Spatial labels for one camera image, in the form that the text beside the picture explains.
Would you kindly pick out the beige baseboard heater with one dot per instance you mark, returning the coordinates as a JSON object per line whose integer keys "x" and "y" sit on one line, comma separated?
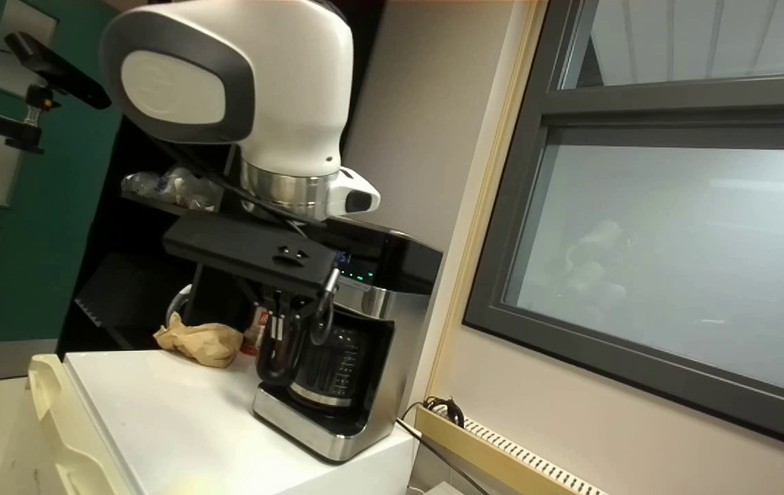
{"x": 497, "y": 459}

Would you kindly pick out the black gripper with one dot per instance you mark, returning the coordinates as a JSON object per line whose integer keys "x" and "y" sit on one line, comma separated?
{"x": 273, "y": 258}

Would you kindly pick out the glass coffee carafe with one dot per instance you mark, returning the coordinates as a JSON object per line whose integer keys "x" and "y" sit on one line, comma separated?
{"x": 331, "y": 376}

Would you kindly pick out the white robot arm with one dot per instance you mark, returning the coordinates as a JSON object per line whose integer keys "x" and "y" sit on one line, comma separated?
{"x": 273, "y": 82}

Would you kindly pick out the black steel coffee maker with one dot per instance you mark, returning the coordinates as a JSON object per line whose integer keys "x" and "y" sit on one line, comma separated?
{"x": 387, "y": 281}

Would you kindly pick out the dark grey window frame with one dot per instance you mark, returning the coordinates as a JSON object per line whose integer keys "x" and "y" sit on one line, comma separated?
{"x": 639, "y": 222}

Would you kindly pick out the black camera on stand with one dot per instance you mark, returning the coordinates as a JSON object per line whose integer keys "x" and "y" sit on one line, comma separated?
{"x": 53, "y": 75}

